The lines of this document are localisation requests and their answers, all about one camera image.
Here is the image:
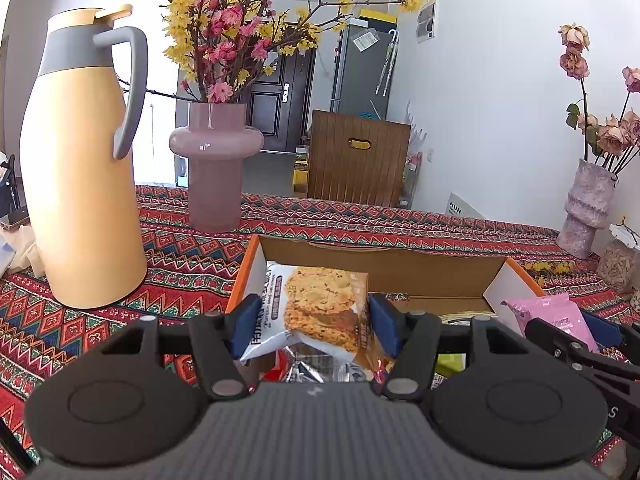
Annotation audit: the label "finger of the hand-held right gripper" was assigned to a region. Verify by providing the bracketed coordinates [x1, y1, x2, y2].
[525, 317, 640, 386]
[580, 311, 640, 358]

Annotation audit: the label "brown wooden chair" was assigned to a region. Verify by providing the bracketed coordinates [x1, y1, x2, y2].
[306, 109, 412, 208]

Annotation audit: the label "fallen yellow petals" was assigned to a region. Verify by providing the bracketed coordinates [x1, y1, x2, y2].
[522, 260, 576, 286]

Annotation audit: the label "grey refrigerator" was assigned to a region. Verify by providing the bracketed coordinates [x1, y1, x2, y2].
[330, 19, 398, 121]

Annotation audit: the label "beige cloth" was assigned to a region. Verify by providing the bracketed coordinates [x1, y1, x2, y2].
[0, 222, 48, 278]

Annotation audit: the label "hanging clear umbrella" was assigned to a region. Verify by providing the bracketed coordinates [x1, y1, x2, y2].
[375, 29, 399, 97]

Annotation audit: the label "green snack packet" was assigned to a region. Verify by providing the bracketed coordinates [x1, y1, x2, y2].
[434, 352, 468, 376]

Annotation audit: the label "dark brown door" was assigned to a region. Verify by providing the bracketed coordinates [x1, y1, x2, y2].
[239, 17, 317, 153]

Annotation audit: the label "pile of mixed packets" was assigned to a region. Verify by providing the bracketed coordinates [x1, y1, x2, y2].
[257, 345, 401, 385]

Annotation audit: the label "black bag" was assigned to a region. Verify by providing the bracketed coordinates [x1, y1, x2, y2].
[0, 152, 23, 226]

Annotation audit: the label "pink snack packet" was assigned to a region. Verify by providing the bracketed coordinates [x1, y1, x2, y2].
[500, 293, 599, 356]

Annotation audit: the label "yellow floor carton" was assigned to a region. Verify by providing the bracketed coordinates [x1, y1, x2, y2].
[292, 146, 312, 193]

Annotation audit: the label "white wall panel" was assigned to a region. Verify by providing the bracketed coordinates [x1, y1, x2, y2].
[416, 1, 437, 43]

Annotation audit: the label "dried pink roses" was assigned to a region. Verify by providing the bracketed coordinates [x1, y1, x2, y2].
[558, 22, 640, 176]

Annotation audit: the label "pink and yellow blossom branches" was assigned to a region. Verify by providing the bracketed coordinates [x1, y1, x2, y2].
[127, 0, 438, 106]

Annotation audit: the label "smooth pink vase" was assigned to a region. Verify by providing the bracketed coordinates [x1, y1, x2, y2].
[168, 102, 264, 233]

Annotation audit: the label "yellow box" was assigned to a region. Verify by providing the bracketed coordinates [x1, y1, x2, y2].
[359, 7, 398, 26]

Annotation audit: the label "textured pink vase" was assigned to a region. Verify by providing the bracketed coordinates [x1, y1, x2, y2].
[556, 158, 619, 261]

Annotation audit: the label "red cardboard box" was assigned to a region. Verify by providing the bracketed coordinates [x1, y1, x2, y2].
[225, 233, 547, 326]

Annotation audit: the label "yellow thermos jug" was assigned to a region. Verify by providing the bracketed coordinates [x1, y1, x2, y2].
[19, 4, 149, 310]

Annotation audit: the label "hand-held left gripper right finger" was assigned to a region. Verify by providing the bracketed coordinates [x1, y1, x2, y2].
[369, 294, 546, 402]

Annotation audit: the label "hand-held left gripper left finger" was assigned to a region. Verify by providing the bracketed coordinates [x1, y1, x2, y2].
[92, 292, 263, 402]

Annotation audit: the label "white cookie snack packet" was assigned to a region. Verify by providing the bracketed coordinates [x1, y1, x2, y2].
[239, 261, 372, 366]

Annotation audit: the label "glass jar with white lid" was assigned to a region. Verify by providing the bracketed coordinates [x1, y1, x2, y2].
[596, 225, 640, 295]

